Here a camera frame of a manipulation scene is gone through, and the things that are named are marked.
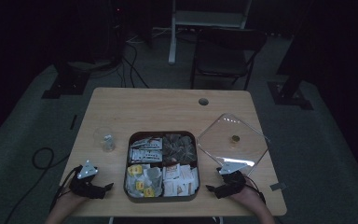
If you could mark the black marker pen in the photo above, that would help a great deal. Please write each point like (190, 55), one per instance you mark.
(73, 122)

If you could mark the black folding chair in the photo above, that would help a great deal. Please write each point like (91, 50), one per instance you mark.
(223, 62)

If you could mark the clear glass cup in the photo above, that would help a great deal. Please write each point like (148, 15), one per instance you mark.
(99, 137)

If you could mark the grey round table grommet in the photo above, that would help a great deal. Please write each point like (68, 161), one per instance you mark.
(203, 101)

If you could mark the pile of dark pyramid bags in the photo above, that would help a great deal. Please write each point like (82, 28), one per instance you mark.
(180, 147)

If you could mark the grey tape strip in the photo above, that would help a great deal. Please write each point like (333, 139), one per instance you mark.
(278, 186)

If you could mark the person's right hand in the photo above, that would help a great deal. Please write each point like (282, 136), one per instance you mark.
(248, 196)

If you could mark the person's left hand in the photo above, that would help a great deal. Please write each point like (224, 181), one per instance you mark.
(71, 200)

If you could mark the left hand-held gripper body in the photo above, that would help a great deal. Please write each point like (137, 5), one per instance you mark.
(85, 186)

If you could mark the dark equipment with red light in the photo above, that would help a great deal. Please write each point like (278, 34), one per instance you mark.
(117, 31)

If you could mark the pile of orange-print white sachets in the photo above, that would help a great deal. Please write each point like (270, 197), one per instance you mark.
(180, 180)

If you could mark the clear lid with gold knob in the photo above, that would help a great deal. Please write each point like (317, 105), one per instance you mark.
(230, 146)

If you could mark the white desk frame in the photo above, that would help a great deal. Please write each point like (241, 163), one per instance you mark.
(172, 43)

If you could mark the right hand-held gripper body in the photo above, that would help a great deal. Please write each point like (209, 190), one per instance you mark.
(234, 182)

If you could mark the dark four-compartment tea box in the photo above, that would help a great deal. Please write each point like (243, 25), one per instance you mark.
(161, 199)

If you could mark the pile of yellow-label tea bags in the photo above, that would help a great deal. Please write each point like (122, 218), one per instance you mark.
(143, 182)

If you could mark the pile of dark-print white sachets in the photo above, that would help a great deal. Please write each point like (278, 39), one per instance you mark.
(146, 151)

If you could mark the black stand with flat base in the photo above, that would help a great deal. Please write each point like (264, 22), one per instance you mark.
(66, 82)
(289, 93)

